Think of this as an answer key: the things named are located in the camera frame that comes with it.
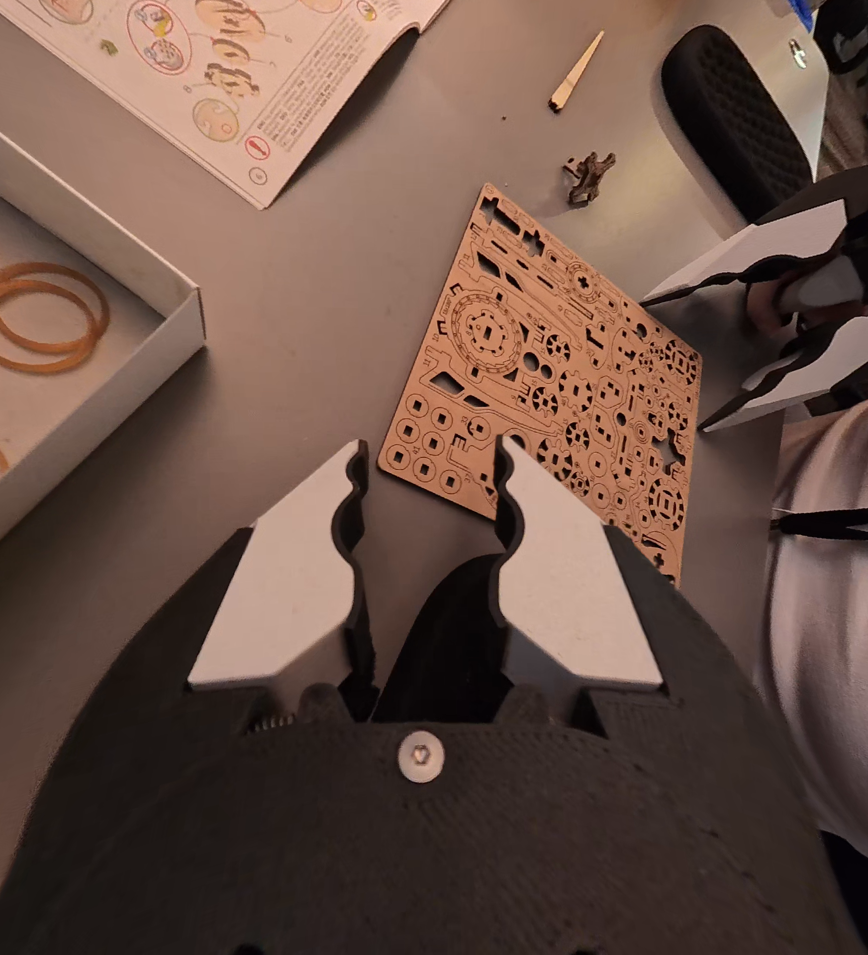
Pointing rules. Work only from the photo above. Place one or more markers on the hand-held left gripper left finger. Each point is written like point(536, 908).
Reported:
point(284, 582)

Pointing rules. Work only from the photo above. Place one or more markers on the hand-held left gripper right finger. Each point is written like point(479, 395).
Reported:
point(568, 597)

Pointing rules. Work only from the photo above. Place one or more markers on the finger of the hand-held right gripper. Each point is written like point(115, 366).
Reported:
point(777, 239)
point(829, 365)

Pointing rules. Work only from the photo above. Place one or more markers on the laser-cut plywood parts sheet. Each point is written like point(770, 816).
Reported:
point(478, 388)

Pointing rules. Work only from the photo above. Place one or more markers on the person's right hand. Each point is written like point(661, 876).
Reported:
point(763, 306)

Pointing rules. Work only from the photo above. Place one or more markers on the thin wooden stick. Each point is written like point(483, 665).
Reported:
point(574, 74)

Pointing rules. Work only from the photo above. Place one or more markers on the person's white shirt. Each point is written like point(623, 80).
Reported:
point(837, 634)

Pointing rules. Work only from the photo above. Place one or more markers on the pile of tan rubber bands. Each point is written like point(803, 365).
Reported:
point(38, 358)

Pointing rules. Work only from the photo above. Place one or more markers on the white cardboard box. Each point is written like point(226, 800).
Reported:
point(128, 283)

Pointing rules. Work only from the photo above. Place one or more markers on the assembly instruction booklet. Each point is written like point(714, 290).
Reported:
point(255, 74)

